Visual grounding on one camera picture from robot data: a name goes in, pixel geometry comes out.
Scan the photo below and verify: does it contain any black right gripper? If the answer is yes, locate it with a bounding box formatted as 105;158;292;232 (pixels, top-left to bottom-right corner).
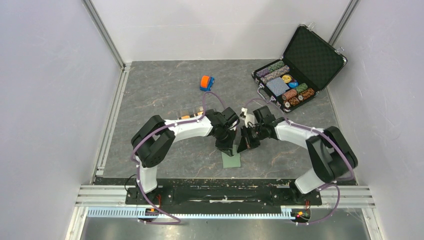
237;124;266;153

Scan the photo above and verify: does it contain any green card holder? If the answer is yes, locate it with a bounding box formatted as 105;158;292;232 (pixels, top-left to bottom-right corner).
221;145;241;169

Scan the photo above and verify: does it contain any clear tray with cards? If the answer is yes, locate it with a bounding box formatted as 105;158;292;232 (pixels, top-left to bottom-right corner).
178;106;204;120

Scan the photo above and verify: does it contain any blue orange card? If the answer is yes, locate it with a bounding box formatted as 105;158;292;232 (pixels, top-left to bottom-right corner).
199;75;215;92

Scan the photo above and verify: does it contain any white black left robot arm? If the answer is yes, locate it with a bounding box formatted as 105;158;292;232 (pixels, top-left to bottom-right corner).
130;107;240;204

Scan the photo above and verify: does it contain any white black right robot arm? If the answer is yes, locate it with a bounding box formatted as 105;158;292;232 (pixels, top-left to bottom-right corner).
237;106;358;204

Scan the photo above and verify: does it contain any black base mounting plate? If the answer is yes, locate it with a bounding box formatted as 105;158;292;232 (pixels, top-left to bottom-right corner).
146;178;322;215

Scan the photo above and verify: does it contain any black poker chip case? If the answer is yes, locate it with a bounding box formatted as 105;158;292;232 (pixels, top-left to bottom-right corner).
251;24;348;113

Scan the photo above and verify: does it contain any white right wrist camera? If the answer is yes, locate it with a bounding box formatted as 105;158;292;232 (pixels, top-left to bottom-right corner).
239;107;256;128

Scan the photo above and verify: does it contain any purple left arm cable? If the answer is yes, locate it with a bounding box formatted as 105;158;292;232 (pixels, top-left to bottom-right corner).
130;91;228;225

